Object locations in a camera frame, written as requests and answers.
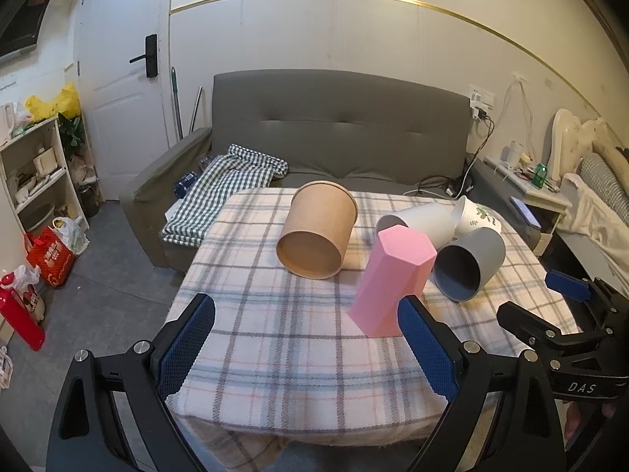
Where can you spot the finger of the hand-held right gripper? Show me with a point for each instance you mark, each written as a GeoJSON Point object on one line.
{"type": "Point", "coordinates": [567, 285]}
{"type": "Point", "coordinates": [526, 324]}

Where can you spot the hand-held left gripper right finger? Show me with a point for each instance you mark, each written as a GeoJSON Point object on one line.
{"type": "Point", "coordinates": [427, 354]}

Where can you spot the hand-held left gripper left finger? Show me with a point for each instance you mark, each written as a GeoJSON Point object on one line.
{"type": "Point", "coordinates": [186, 346]}

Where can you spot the brown paper cup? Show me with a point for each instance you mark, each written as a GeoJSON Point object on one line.
{"type": "Point", "coordinates": [319, 216]}

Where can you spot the grey cup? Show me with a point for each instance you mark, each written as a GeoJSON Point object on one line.
{"type": "Point", "coordinates": [484, 250]}

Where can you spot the pink hexagonal cup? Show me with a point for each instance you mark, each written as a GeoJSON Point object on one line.
{"type": "Point", "coordinates": [393, 275]}

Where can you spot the white cup with plant print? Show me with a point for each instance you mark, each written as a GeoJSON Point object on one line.
{"type": "Point", "coordinates": [479, 219]}

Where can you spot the plain white cup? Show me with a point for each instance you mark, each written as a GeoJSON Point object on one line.
{"type": "Point", "coordinates": [422, 221]}

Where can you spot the person's right hand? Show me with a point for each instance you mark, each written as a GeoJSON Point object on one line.
{"type": "Point", "coordinates": [572, 423]}

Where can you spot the white blanket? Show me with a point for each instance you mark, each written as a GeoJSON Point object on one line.
{"type": "Point", "coordinates": [594, 221]}

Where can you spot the blue notebook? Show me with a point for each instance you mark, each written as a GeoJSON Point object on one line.
{"type": "Point", "coordinates": [525, 211]}

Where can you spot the white nightstand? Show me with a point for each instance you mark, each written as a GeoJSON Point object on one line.
{"type": "Point", "coordinates": [545, 196]}

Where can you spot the plaid tablecloth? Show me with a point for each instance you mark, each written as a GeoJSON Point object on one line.
{"type": "Point", "coordinates": [275, 314]}

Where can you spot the grey patterned pillow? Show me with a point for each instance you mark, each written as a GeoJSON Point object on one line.
{"type": "Point", "coordinates": [607, 182]}

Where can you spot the green can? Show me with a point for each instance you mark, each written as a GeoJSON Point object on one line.
{"type": "Point", "coordinates": [540, 177]}

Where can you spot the cream bed headboard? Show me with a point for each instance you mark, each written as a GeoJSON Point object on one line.
{"type": "Point", "coordinates": [565, 137]}

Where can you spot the white plastic bag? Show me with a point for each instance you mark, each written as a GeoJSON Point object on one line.
{"type": "Point", "coordinates": [73, 236]}

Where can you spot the small blue box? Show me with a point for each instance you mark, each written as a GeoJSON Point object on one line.
{"type": "Point", "coordinates": [185, 185]}

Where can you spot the green checked cloth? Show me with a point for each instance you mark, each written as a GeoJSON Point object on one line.
{"type": "Point", "coordinates": [216, 187]}

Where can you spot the white bag with red print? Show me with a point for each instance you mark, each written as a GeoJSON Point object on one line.
{"type": "Point", "coordinates": [32, 295]}

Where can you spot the red paper bag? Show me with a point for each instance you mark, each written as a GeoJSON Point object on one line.
{"type": "Point", "coordinates": [49, 258]}

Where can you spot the red bottle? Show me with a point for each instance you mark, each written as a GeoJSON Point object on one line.
{"type": "Point", "coordinates": [19, 317]}

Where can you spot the dark waste bin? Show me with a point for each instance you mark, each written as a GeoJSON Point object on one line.
{"type": "Point", "coordinates": [90, 201]}

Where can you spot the white open shelf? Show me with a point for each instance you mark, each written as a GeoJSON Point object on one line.
{"type": "Point", "coordinates": [55, 157]}

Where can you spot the metal stick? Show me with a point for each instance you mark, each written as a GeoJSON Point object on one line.
{"type": "Point", "coordinates": [196, 108]}

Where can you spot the green plant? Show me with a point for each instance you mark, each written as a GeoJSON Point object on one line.
{"type": "Point", "coordinates": [72, 135]}

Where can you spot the grey sofa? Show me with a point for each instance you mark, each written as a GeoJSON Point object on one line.
{"type": "Point", "coordinates": [344, 128]}

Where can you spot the white door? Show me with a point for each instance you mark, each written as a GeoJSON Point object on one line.
{"type": "Point", "coordinates": [113, 108]}

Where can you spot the yellow plastic bag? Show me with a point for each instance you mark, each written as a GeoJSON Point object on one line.
{"type": "Point", "coordinates": [66, 101]}

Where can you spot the white wall power outlet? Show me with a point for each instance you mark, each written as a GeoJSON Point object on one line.
{"type": "Point", "coordinates": [480, 101]}

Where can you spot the black wall television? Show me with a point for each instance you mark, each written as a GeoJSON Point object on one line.
{"type": "Point", "coordinates": [24, 14]}

